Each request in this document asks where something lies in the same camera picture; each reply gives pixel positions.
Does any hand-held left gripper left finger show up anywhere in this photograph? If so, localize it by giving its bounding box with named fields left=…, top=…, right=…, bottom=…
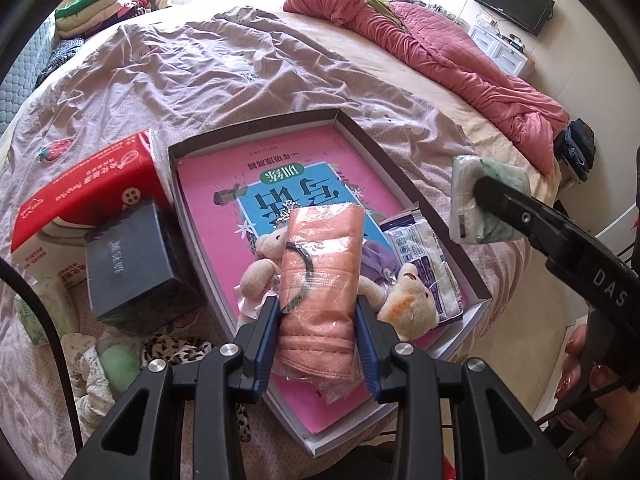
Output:
left=62, top=296, right=281, bottom=480

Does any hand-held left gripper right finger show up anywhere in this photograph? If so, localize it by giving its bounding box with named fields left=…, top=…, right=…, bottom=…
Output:
left=354, top=294, right=576, bottom=480

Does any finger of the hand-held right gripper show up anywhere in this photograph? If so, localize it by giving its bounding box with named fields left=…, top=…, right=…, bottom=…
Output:
left=474, top=176, right=596, bottom=267

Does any pink towel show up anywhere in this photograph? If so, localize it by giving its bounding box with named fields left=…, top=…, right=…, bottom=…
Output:
left=272, top=205, right=368, bottom=403

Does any green tissue pack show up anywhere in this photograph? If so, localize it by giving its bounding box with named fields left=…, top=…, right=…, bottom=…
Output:
left=449, top=155, right=531, bottom=246
left=14, top=277, right=81, bottom=348

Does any beige plush bear purple dress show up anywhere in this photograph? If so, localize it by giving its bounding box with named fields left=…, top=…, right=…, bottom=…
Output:
left=360, top=237, right=441, bottom=342

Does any leopard print cloth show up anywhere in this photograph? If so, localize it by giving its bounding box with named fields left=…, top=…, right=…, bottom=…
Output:
left=140, top=334, right=252, bottom=443

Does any white wipes packet purple print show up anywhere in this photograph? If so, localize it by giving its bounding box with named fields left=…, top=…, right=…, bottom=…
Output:
left=380, top=207, right=468, bottom=328

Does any green sponge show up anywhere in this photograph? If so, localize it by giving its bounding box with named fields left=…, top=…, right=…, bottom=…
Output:
left=97, top=342, right=141, bottom=396

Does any white floral cloth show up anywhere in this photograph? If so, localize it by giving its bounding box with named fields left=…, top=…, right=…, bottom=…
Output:
left=62, top=332, right=118, bottom=428

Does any dark-rimmed cardboard box tray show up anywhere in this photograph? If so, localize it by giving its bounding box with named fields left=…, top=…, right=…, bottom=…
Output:
left=167, top=107, right=493, bottom=458

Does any person's right hand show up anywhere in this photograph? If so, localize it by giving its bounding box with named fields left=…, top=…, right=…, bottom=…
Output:
left=555, top=324, right=603, bottom=411

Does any dark blue bag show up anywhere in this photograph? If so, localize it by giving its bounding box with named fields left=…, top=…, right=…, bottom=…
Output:
left=552, top=119, right=596, bottom=183

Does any black box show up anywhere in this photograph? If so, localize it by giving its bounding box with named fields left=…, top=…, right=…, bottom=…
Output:
left=84, top=197, right=206, bottom=336

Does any white drawer cabinet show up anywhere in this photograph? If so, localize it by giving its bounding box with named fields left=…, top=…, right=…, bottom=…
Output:
left=470, top=25, right=533, bottom=78

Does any pink quilt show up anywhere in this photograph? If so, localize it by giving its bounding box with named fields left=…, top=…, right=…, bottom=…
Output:
left=284, top=0, right=571, bottom=171

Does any pink book with blue panel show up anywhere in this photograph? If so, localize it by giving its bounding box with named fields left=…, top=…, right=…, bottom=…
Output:
left=177, top=125, right=416, bottom=436

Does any cream bed sheet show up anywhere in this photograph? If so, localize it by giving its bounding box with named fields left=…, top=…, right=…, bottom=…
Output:
left=0, top=5, right=563, bottom=201

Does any red and white tissue box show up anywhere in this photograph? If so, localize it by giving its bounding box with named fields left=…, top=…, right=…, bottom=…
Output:
left=11, top=129, right=173, bottom=288

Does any green cloth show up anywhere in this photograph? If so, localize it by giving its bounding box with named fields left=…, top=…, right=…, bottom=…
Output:
left=345, top=0, right=406, bottom=26

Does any lilac patterned quilt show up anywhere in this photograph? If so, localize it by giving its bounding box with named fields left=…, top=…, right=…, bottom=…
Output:
left=0, top=5, right=531, bottom=480

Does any dark patterned cloth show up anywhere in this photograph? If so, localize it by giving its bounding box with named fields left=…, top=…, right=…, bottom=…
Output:
left=37, top=37, right=86, bottom=86

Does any grey quilted headboard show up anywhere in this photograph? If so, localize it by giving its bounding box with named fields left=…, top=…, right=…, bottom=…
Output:
left=0, top=15, right=56, bottom=131

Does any stack of folded blankets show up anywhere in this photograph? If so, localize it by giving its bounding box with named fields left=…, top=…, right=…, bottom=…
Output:
left=55, top=0, right=166, bottom=41

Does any black cable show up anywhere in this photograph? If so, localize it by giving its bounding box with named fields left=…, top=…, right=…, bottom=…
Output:
left=0, top=260, right=83, bottom=453

